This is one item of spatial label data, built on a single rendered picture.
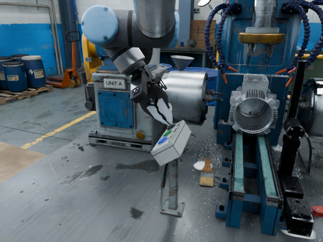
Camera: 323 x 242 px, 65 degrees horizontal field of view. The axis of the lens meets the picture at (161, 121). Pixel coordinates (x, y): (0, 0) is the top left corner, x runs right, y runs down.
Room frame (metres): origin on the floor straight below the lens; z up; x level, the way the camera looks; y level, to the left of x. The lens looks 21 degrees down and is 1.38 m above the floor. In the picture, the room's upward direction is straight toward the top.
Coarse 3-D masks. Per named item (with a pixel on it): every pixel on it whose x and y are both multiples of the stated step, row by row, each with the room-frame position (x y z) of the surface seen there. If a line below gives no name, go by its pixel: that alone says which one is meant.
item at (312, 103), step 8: (312, 80) 1.01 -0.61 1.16; (320, 80) 0.99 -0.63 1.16; (304, 88) 1.08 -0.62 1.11; (312, 88) 0.98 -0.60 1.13; (320, 88) 0.95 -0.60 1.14; (304, 96) 1.06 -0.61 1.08; (312, 96) 0.96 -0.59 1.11; (320, 96) 0.92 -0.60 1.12; (288, 104) 0.99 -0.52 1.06; (304, 104) 0.97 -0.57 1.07; (312, 104) 0.94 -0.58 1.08; (320, 104) 0.91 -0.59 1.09; (304, 112) 1.01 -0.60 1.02; (312, 112) 0.92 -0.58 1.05; (320, 112) 0.90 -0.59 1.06; (304, 120) 0.98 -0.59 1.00; (312, 120) 0.91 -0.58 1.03; (320, 120) 0.89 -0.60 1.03; (304, 128) 0.96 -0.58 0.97; (312, 128) 0.91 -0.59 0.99; (320, 128) 0.90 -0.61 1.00; (304, 136) 0.97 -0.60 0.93; (312, 136) 0.94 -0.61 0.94; (320, 136) 0.92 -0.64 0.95
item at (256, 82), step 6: (246, 78) 1.17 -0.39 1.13; (252, 78) 1.18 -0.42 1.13; (258, 78) 1.17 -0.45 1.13; (264, 78) 1.15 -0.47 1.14; (246, 84) 1.07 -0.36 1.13; (252, 84) 1.06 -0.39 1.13; (258, 84) 1.06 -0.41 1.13; (264, 84) 1.05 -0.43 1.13; (258, 90) 1.06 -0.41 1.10; (264, 90) 1.05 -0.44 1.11
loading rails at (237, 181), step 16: (224, 144) 1.12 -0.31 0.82; (240, 144) 0.92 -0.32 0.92; (256, 144) 0.99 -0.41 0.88; (224, 160) 0.96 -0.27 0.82; (240, 160) 0.79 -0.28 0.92; (256, 160) 0.91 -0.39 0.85; (272, 160) 0.77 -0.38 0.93; (240, 176) 0.69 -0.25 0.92; (256, 176) 0.84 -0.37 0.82; (272, 176) 0.69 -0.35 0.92; (240, 192) 0.59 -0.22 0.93; (272, 192) 0.61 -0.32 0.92; (224, 208) 0.66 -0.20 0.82; (240, 208) 0.59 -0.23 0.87; (256, 208) 0.65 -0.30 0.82; (272, 208) 0.57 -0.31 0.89; (272, 224) 0.57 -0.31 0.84
